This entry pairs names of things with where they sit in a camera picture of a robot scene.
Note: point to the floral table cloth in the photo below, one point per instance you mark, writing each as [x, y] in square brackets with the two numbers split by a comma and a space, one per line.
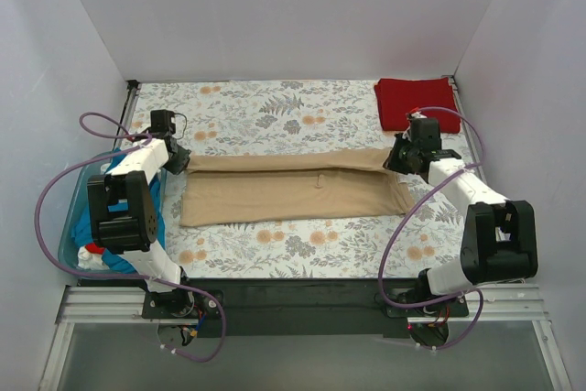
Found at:
[240, 118]

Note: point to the aluminium frame rail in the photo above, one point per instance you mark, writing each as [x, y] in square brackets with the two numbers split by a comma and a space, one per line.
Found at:
[501, 302]

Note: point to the teal plastic basket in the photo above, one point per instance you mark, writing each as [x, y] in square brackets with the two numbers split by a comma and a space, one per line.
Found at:
[114, 227]

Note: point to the folded red t shirt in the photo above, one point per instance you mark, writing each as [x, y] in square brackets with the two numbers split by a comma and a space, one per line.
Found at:
[395, 98]

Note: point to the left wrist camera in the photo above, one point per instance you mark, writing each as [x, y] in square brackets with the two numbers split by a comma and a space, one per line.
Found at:
[162, 123]

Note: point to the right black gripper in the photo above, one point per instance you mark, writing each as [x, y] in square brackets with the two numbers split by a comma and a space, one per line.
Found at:
[396, 160]

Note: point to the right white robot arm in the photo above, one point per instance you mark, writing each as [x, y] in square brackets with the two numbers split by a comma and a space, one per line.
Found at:
[499, 239]

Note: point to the beige t shirt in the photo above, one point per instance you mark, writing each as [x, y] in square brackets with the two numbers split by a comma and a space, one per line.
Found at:
[248, 189]

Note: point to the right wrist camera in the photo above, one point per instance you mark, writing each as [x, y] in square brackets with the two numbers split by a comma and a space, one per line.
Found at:
[424, 133]

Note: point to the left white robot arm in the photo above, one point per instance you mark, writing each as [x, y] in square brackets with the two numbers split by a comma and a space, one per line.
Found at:
[123, 217]

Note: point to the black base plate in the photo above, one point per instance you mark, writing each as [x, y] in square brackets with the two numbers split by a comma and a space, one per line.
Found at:
[307, 306]

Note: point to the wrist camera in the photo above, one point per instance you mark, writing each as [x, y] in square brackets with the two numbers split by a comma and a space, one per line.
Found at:
[162, 123]
[424, 133]

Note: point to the white and red garment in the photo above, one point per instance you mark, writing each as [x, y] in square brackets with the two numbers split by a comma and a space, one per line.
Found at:
[90, 261]

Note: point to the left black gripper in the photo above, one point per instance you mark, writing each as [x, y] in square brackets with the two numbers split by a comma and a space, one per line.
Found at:
[180, 158]

